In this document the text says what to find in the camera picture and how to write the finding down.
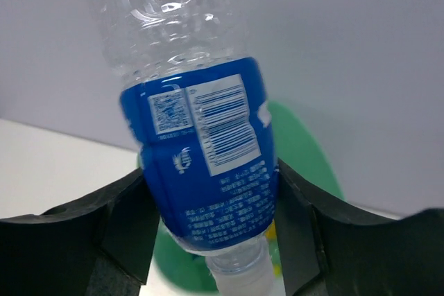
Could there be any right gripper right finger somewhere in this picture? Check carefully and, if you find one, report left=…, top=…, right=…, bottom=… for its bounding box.
left=275, top=162, right=443, bottom=295

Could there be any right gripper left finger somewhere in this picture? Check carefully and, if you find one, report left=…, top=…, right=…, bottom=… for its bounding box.
left=1, top=169, right=159, bottom=295

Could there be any bottle yellow cap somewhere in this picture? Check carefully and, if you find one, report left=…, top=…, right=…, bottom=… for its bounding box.
left=265, top=221, right=282, bottom=277

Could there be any clear bottle blue label white cap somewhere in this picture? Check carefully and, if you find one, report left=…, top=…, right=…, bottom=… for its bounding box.
left=91, top=0, right=278, bottom=295

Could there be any green plastic bin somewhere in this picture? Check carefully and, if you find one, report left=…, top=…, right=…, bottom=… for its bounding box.
left=139, top=101, right=343, bottom=295

